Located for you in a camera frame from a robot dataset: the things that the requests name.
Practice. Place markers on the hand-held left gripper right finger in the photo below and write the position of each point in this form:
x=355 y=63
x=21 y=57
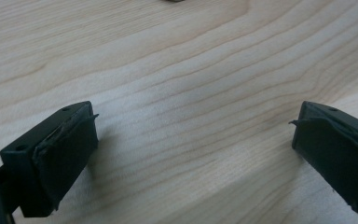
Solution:
x=338 y=152

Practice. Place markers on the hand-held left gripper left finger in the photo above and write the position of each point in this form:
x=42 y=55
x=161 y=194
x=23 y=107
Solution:
x=52 y=155

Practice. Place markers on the small dark object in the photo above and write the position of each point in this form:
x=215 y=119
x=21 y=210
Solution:
x=174 y=0

